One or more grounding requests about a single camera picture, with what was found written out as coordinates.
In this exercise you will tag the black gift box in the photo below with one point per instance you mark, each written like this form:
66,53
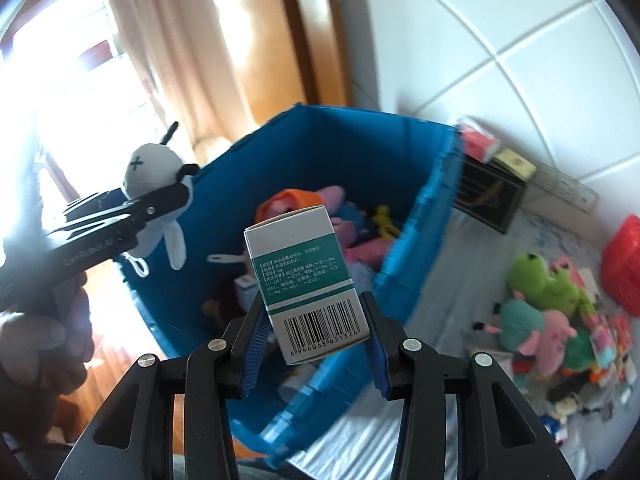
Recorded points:
489,193

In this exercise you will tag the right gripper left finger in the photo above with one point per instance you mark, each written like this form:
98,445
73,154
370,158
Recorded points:
130,437

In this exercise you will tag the pink pig plush green dress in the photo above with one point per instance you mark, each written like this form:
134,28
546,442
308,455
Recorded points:
522,329

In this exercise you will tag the green frog plush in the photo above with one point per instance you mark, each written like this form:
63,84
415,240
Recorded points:
549,286

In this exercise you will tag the person left hand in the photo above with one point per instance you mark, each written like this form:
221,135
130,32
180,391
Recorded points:
43,353

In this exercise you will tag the blue plastic storage crate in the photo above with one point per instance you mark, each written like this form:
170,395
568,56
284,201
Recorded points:
410,166

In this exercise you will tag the blue feather duster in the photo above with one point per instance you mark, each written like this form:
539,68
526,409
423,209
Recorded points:
225,259

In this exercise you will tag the teal white medicine box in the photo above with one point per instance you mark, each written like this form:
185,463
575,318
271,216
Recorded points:
307,291

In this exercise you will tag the yellow small box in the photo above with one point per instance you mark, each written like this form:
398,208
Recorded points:
515,163

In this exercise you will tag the beige curtain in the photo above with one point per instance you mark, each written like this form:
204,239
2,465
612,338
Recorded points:
178,50

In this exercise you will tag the red toy suitcase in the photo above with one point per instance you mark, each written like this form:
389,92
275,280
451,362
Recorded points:
620,266

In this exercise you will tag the yellow toy figure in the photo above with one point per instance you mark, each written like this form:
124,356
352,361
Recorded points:
386,228

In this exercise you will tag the white rabbit plush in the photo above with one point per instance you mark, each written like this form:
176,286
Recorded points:
160,183

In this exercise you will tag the orange pig plush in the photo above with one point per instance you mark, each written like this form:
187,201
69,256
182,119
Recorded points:
286,200

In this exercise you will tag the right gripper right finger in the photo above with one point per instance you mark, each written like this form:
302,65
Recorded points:
499,434

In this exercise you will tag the pink tissue pack on box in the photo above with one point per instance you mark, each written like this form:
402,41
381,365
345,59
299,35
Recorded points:
479,144

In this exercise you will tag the wall socket strip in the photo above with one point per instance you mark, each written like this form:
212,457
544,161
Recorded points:
553,182

